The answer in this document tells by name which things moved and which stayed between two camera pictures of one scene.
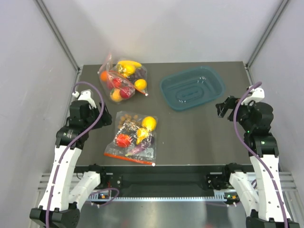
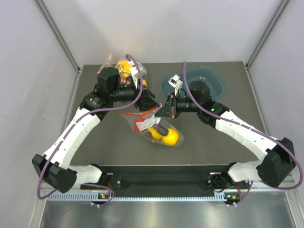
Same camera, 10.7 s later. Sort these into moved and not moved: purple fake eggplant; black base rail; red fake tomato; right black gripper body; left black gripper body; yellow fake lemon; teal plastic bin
Moved: red fake tomato; yellow fake lemon; left black gripper body; right black gripper body; purple fake eggplant
Not moved: black base rail; teal plastic bin
